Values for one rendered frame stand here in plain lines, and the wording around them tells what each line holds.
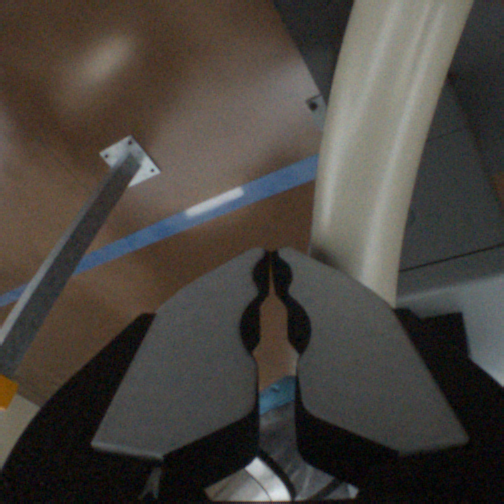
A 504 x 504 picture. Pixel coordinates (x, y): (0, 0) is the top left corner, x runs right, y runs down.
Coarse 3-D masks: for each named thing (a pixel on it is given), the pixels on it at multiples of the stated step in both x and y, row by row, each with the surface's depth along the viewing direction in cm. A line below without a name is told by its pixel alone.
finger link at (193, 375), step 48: (192, 288) 10; (240, 288) 10; (192, 336) 8; (240, 336) 8; (144, 384) 7; (192, 384) 7; (240, 384) 7; (144, 432) 6; (192, 432) 6; (240, 432) 7
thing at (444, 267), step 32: (320, 96) 125; (448, 96) 92; (320, 128) 134; (448, 128) 84; (448, 160) 77; (480, 160) 72; (416, 192) 76; (448, 192) 71; (480, 192) 66; (416, 224) 71; (448, 224) 66; (480, 224) 62; (416, 256) 66; (448, 256) 62; (480, 256) 58; (416, 288) 62; (448, 288) 58; (480, 288) 56; (480, 320) 62; (480, 352) 69
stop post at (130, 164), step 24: (120, 144) 156; (120, 168) 152; (144, 168) 163; (96, 192) 144; (120, 192) 149; (96, 216) 137; (72, 240) 126; (48, 264) 118; (72, 264) 124; (48, 288) 114; (24, 312) 106; (48, 312) 112; (0, 336) 101; (24, 336) 104; (0, 360) 96; (0, 384) 93; (0, 408) 92
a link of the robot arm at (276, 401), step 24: (288, 384) 61; (264, 408) 58; (288, 408) 59; (264, 432) 57; (288, 432) 57; (264, 456) 54; (288, 456) 55; (240, 480) 53; (264, 480) 53; (288, 480) 53; (312, 480) 55
